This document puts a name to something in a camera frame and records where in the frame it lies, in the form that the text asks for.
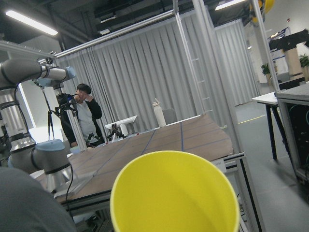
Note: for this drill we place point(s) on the seated person grey shirt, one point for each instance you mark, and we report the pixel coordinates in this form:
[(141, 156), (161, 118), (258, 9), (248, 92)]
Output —
[(26, 207)]

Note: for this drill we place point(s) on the yellow plastic cup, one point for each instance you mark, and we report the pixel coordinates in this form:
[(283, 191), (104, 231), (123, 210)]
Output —
[(173, 191)]

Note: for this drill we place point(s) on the standing person black jacket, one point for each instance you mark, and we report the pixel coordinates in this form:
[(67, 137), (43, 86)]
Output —
[(88, 112)]

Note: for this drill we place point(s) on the aluminium frame post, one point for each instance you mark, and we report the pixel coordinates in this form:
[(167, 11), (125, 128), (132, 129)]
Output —
[(209, 38)]

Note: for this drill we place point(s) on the white water bottle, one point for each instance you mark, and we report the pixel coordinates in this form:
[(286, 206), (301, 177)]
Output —
[(158, 113)]

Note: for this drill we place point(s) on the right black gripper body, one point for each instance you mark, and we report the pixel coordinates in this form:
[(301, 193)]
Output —
[(66, 102)]

